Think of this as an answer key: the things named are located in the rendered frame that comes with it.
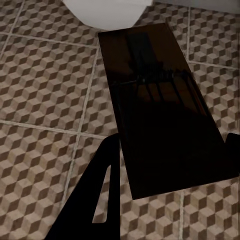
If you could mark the toilet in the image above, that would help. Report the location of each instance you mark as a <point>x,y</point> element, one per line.
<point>109,15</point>

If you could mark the mousetrap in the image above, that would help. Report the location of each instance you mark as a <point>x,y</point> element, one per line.
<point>168,136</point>

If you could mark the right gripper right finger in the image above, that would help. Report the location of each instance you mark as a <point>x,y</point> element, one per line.
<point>233,144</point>

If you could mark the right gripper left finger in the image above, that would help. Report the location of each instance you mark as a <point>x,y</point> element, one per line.
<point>75,221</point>

